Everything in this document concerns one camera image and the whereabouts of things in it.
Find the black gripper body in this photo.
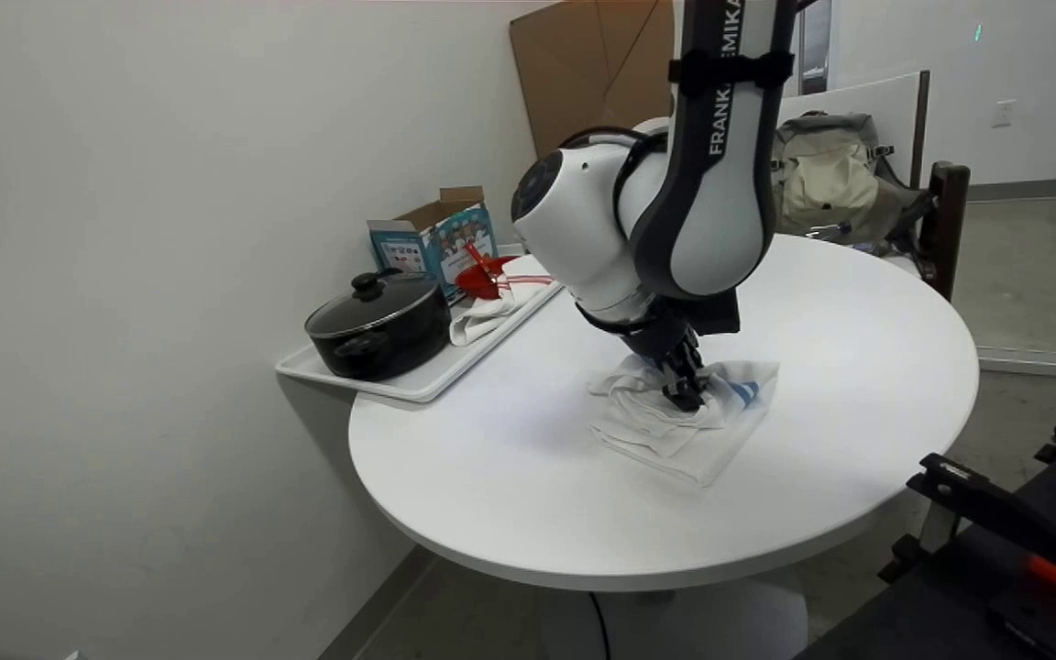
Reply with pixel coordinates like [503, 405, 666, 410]
[607, 306, 706, 371]

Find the white towel with blue stripes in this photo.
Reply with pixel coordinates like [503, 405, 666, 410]
[585, 354, 779, 490]

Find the white towel with red stripes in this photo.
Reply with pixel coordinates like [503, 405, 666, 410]
[448, 251, 562, 349]

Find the small red object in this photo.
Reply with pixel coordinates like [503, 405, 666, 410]
[452, 252, 518, 306]

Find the grey backpack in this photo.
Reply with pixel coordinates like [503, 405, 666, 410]
[771, 105, 924, 252]

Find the blue printed cardboard box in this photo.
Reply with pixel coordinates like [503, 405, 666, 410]
[368, 184, 503, 310]

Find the white rectangular tray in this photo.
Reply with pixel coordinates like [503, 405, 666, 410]
[270, 251, 570, 406]

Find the large brown cardboard box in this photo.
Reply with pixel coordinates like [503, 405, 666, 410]
[504, 0, 685, 160]

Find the black pot with lid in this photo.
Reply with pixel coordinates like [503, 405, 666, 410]
[302, 267, 454, 387]

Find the narrow dark window strip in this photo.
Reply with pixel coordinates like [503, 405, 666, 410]
[794, 0, 834, 98]

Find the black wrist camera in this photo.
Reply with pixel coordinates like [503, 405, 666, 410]
[680, 286, 748, 339]

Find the black cable on robot arm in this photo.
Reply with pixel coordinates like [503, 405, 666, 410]
[558, 120, 678, 251]

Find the thin black floor cable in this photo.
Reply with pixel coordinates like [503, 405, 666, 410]
[584, 591, 614, 660]

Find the black clamp with orange handle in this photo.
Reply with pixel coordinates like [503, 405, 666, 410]
[904, 451, 1056, 620]

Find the white chair with wooden frame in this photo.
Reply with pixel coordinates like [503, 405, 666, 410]
[778, 68, 973, 306]

